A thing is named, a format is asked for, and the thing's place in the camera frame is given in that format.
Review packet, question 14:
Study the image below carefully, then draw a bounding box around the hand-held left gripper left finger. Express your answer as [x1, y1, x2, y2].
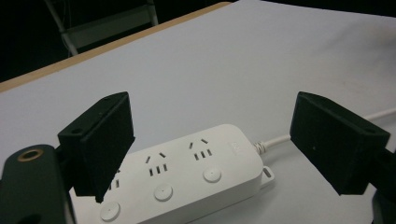
[57, 91, 136, 204]

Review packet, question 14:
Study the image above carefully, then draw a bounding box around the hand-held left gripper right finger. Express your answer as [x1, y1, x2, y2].
[289, 91, 391, 196]

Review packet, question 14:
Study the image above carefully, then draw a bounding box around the white power strip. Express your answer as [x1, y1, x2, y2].
[68, 123, 276, 224]

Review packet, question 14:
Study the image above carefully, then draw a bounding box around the grey metal chair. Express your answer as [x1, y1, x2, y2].
[43, 0, 160, 58]

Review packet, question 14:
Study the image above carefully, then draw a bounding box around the white tablecloth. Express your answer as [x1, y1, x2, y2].
[0, 0, 396, 224]

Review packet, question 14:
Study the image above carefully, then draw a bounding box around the white power strip cable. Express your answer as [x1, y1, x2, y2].
[252, 107, 396, 154]

